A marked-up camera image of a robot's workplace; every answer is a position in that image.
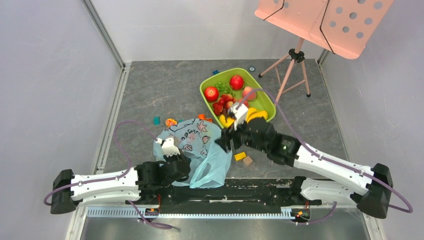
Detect yellow fake lemon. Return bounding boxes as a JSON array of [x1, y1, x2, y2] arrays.
[[218, 114, 235, 129]]

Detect light blue plastic bag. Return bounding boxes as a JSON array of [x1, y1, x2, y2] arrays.
[[157, 118, 233, 189]]

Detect red fake strawberries bunch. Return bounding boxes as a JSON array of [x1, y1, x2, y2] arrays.
[[212, 93, 237, 117]]

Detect red fake apple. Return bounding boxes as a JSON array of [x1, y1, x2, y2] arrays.
[[203, 86, 220, 103], [229, 74, 245, 91]]

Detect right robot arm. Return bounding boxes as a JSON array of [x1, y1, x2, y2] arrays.
[[215, 117, 393, 219]]

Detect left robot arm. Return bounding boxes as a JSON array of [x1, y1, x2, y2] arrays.
[[46, 154, 191, 215]]

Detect yellow fake banana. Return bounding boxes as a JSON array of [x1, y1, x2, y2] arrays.
[[246, 107, 258, 121]]

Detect yellow fake mango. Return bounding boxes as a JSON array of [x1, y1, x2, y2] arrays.
[[246, 110, 268, 123]]

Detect small fake peach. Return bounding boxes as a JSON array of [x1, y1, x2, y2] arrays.
[[238, 98, 250, 108]]

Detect pink fake peach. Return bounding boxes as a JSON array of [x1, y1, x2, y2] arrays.
[[242, 86, 257, 102]]

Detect green fake grapes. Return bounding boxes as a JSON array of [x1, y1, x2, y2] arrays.
[[214, 82, 233, 95]]

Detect yellow block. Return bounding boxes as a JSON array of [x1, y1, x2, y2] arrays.
[[234, 152, 247, 162]]

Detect brown wooden cube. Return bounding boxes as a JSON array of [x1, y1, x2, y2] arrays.
[[242, 156, 253, 167]]

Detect orange toy piece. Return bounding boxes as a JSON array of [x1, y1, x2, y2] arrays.
[[197, 114, 213, 123]]

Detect orange round toy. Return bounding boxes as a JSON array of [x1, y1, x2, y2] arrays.
[[165, 118, 178, 128]]

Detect lime green plastic tray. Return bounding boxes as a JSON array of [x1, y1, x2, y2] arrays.
[[199, 67, 277, 129]]

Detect small teal block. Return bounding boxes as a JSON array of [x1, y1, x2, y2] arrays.
[[153, 116, 161, 126]]

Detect pink music stand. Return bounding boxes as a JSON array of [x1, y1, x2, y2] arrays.
[[254, 0, 393, 102]]

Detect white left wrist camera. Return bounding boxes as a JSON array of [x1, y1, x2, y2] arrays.
[[155, 136, 181, 158]]

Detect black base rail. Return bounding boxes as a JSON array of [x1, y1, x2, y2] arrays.
[[82, 177, 359, 216]]

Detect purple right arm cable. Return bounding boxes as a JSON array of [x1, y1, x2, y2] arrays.
[[236, 88, 414, 226]]

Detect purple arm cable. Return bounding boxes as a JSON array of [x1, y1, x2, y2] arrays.
[[236, 88, 414, 226], [43, 120, 174, 230]]

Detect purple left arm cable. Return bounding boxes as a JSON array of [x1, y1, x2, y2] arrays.
[[43, 120, 174, 230]]

